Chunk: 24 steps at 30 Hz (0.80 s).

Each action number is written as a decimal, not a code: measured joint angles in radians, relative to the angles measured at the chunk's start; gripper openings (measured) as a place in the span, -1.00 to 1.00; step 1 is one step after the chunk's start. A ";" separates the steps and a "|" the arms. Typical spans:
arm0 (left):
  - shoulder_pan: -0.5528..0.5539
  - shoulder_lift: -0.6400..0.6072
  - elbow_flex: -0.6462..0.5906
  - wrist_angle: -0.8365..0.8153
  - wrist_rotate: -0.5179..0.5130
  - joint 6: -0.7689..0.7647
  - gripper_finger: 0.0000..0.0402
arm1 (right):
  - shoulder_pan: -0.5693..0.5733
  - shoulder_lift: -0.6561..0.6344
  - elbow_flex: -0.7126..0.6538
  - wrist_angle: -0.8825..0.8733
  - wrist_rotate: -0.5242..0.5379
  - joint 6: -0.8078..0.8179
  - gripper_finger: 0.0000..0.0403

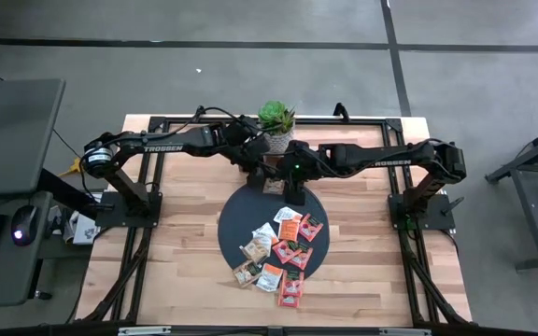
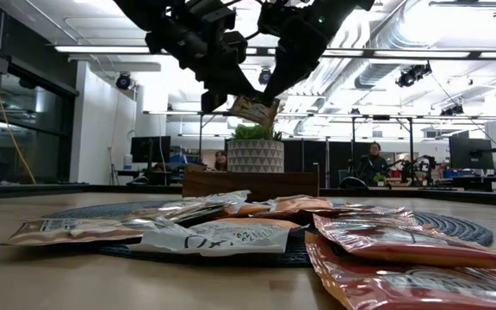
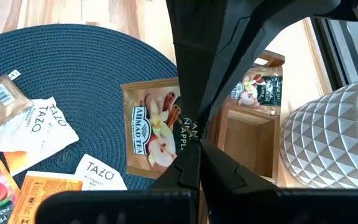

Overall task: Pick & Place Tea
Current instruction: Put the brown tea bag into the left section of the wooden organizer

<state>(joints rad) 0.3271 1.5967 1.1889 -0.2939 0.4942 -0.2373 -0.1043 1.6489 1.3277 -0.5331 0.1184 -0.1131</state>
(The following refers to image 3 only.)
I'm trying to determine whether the round dark blue woven placemat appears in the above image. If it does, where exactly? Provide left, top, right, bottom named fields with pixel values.
left=0, top=24, right=180, bottom=191

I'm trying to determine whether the succulent in white patterned pot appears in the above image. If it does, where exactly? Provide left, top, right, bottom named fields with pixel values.
left=279, top=73, right=358, bottom=190

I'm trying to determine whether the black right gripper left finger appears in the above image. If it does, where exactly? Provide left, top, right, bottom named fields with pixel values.
left=35, top=139, right=202, bottom=224

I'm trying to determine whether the white orange Tazo tea packet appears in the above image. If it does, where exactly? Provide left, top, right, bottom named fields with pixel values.
left=7, top=170, right=84, bottom=224
left=0, top=96, right=80, bottom=153
left=74, top=153, right=129, bottom=191
left=3, top=149, right=60, bottom=177

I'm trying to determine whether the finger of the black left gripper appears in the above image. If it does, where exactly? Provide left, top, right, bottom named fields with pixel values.
left=166, top=0, right=226, bottom=122
left=199, top=0, right=358, bottom=124

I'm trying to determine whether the wooden three-compartment tray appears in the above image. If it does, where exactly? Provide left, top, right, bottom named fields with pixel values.
left=203, top=49, right=287, bottom=187

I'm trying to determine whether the black aluminium table frame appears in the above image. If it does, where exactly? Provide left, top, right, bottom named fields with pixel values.
left=310, top=17, right=358, bottom=91

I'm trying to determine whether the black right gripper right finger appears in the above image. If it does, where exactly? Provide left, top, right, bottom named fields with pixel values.
left=201, top=139, right=358, bottom=224

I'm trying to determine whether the white paper strip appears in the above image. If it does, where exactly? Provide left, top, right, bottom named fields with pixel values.
left=7, top=69, right=22, bottom=81

